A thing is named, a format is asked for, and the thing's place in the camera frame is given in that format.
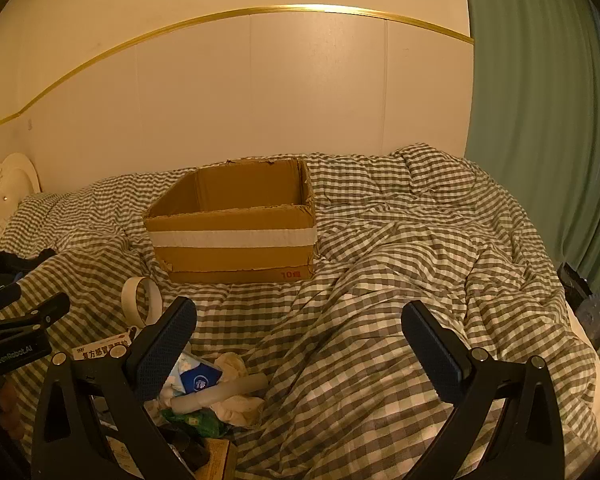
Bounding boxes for white tape roll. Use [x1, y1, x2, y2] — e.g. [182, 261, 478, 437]
[120, 276, 163, 328]

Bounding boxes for green curtain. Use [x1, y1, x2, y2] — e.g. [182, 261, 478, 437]
[466, 0, 600, 291]

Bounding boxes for white plastic tube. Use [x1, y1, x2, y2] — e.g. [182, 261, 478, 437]
[171, 373, 268, 415]

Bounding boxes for brown cardboard piece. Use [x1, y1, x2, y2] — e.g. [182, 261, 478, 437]
[195, 439, 237, 480]

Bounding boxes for person left hand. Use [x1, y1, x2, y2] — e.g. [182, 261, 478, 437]
[0, 379, 24, 442]

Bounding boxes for green white medicine box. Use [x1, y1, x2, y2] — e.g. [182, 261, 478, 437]
[71, 339, 130, 361]

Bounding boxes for brown cardboard box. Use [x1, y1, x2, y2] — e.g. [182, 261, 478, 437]
[143, 157, 317, 284]

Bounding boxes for green checkered duvet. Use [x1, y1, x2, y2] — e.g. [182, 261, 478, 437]
[0, 144, 598, 479]

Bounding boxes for blue cigarette pack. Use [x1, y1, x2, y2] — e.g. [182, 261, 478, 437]
[178, 360, 223, 393]

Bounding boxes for white padded headboard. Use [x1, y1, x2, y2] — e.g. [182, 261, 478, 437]
[0, 153, 41, 239]

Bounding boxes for black clothing pile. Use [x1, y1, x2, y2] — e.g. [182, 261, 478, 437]
[0, 248, 56, 286]

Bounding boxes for white tissue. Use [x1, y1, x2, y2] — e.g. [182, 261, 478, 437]
[211, 352, 264, 429]

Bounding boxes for green snack wrapper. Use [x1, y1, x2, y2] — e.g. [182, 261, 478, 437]
[160, 408, 230, 439]

